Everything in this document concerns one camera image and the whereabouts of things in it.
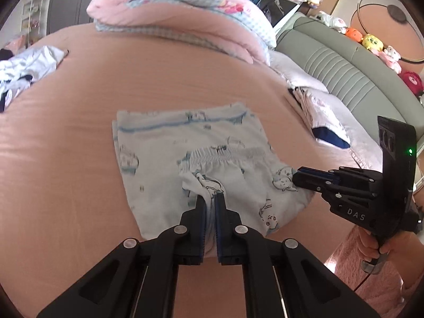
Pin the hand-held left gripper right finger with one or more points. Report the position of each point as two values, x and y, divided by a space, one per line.
218 232

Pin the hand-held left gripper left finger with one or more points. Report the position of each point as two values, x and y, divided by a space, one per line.
201 232

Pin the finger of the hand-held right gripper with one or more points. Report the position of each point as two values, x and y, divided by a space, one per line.
354 174
308 180

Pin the cartoon printed pajama pants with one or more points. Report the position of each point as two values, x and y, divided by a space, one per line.
159 172

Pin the white satin garment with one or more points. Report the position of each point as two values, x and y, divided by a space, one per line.
33 61

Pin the person's right forearm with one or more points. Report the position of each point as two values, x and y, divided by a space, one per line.
405 251

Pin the person's right hand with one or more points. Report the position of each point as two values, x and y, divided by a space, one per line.
366 250

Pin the folded white navy garment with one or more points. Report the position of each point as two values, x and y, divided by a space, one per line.
321 116

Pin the red plush toy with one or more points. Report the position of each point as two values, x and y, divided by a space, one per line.
412 82

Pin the grey padded headboard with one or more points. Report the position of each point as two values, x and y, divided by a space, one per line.
347 73

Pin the pink fluffy pajamas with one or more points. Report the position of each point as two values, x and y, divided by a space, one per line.
364 291

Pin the pink white plush toy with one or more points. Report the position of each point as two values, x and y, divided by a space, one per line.
391 58

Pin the pink bed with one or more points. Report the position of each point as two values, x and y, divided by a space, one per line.
82 172

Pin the yellow plush toy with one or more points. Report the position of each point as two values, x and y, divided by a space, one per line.
372 42

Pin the orange plush toy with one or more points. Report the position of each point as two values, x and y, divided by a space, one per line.
352 34

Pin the large white plush toy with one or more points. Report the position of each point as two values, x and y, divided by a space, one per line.
331 20

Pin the pink checked quilt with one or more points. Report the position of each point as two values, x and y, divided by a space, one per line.
132 3

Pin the grey door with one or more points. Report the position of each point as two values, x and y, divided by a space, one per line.
73 3

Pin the white shelf rack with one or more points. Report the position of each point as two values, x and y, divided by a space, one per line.
31 13

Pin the dark wall poster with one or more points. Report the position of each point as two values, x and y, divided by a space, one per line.
275 10

